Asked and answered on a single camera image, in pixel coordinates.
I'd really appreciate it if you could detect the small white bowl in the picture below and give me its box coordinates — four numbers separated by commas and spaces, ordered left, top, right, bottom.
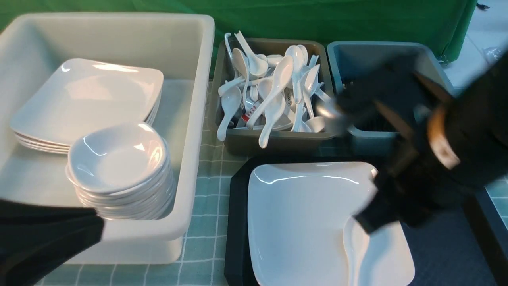
65, 122, 169, 194

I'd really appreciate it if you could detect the bottom white square plate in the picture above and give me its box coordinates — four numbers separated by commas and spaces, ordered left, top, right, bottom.
17, 101, 161, 155

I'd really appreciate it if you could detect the blue grey chopstick bin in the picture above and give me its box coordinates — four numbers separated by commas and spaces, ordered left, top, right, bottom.
327, 41, 455, 156

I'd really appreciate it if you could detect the white square plate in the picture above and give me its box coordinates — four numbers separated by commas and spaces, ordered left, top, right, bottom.
13, 91, 162, 154
10, 58, 164, 145
15, 95, 162, 152
17, 101, 161, 155

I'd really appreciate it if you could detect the stack of small white bowls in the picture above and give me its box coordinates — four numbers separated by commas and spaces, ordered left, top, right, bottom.
65, 137, 177, 220

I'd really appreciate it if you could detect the white spoon left edge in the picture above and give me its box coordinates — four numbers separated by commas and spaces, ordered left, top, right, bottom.
216, 86, 242, 142

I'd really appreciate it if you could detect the top white square plate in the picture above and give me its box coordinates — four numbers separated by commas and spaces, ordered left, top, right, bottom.
10, 58, 164, 145

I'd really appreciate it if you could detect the white spoon centre tall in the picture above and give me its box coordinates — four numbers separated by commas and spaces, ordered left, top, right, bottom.
246, 55, 294, 129

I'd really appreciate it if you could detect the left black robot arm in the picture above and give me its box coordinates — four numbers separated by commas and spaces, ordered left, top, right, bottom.
0, 199, 105, 286

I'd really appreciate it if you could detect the white spoon hanging front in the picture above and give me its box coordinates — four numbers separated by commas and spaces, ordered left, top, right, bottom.
259, 94, 286, 149

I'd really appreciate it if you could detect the green cloth backdrop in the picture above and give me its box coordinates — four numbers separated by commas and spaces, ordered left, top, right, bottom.
1, 0, 476, 62

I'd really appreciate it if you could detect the teal checkered tablecloth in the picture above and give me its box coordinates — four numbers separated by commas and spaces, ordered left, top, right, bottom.
32, 79, 508, 286

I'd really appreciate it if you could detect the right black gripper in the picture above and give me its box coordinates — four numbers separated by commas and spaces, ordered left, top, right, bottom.
316, 56, 461, 235

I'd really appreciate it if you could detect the white spoon right side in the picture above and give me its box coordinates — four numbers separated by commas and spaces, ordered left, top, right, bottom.
302, 64, 321, 119

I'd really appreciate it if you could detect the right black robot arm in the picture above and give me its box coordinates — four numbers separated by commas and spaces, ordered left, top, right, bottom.
315, 51, 508, 234

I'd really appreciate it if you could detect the large white rice plate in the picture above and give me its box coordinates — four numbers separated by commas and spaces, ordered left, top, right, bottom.
248, 161, 416, 286

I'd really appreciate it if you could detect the bundle of black chopsticks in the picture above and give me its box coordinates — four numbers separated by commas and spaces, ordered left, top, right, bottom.
342, 78, 396, 132

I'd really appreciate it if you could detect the olive grey spoon bin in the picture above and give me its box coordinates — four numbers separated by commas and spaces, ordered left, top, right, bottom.
206, 38, 334, 156

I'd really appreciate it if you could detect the white spoon back left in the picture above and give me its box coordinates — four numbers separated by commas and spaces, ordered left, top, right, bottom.
235, 30, 269, 78

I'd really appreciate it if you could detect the black serving tray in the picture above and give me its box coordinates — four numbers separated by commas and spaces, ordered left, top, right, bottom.
224, 155, 507, 286

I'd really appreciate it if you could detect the large white plastic tub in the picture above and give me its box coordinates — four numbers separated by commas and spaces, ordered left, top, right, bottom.
0, 12, 215, 265

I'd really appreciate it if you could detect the white ceramic soup spoon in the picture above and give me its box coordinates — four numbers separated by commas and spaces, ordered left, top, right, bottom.
342, 216, 379, 286

